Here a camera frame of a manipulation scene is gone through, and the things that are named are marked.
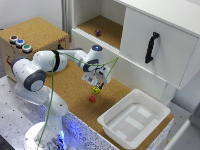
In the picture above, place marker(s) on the green button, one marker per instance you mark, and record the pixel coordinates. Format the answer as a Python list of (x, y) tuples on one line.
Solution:
[(27, 48)]

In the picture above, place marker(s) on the wooden drawer box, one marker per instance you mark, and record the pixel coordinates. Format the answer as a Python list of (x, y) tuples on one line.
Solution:
[(33, 33)]

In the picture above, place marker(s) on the purple block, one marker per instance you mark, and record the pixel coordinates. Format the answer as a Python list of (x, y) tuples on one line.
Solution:
[(97, 32)]

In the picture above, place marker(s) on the white plastic box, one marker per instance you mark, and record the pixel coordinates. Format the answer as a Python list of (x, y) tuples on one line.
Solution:
[(133, 120)]

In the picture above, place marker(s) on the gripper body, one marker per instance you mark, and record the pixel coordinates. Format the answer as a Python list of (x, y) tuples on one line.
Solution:
[(97, 76)]

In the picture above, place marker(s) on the red button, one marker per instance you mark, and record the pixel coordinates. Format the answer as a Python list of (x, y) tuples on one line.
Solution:
[(14, 39)]

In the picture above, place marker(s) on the yellow block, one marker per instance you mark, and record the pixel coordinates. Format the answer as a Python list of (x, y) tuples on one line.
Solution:
[(96, 90)]

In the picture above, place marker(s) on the pink block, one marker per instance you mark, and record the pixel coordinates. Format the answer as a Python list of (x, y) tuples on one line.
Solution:
[(92, 98)]

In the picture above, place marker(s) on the white cabinet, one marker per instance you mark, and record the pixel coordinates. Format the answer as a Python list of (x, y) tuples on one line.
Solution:
[(173, 13)]

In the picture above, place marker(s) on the blue button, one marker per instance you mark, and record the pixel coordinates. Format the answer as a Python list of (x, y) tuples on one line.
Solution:
[(20, 42)]

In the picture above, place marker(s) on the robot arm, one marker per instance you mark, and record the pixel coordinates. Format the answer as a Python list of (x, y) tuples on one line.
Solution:
[(40, 63)]

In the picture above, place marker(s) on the white sliding door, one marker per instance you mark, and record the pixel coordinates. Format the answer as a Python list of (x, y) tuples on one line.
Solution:
[(160, 46)]

